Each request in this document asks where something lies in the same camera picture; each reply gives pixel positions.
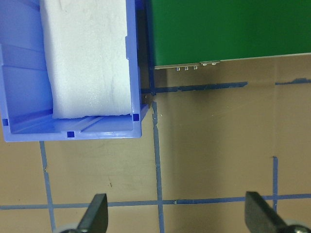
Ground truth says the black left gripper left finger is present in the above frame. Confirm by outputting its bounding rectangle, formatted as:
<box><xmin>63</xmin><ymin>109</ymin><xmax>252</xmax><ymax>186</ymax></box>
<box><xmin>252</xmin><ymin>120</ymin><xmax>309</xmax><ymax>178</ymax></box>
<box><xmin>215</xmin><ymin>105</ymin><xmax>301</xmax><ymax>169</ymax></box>
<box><xmin>75</xmin><ymin>194</ymin><xmax>108</xmax><ymax>233</ymax></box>

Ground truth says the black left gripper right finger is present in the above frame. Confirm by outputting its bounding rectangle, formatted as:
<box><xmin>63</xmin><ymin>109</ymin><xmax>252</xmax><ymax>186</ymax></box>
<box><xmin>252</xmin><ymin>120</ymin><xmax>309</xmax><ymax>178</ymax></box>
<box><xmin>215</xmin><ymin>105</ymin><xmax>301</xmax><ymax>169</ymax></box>
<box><xmin>244</xmin><ymin>191</ymin><xmax>289</xmax><ymax>233</ymax></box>

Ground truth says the blue bin with foam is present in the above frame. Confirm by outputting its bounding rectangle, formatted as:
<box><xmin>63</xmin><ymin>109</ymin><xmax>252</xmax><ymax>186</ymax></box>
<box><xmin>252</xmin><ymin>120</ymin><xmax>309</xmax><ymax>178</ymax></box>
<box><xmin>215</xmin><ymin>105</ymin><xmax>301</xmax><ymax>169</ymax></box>
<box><xmin>0</xmin><ymin>0</ymin><xmax>148</xmax><ymax>142</ymax></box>

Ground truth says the white foam pad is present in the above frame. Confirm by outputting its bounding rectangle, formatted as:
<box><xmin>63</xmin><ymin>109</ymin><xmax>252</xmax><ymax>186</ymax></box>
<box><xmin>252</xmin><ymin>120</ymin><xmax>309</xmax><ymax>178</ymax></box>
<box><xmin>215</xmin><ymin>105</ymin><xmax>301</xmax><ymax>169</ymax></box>
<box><xmin>40</xmin><ymin>0</ymin><xmax>132</xmax><ymax>118</ymax></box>

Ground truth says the green conveyor belt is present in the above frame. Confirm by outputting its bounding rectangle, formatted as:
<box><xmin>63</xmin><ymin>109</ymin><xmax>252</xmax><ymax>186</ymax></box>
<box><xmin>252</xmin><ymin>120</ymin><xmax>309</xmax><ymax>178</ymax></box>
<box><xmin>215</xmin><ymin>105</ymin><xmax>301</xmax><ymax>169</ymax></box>
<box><xmin>146</xmin><ymin>0</ymin><xmax>311</xmax><ymax>69</ymax></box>

